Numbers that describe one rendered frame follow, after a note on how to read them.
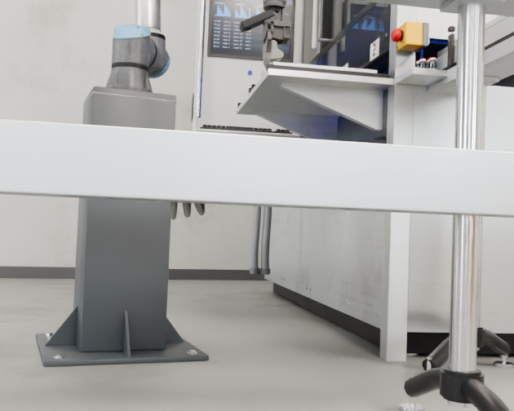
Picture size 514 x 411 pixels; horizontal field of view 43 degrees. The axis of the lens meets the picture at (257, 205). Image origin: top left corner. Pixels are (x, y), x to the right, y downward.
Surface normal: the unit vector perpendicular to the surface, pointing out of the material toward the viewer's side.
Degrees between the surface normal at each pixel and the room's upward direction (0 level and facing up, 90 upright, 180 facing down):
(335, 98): 90
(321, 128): 90
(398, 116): 90
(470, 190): 90
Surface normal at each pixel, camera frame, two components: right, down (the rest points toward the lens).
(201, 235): 0.37, -0.02
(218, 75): 0.14, -0.04
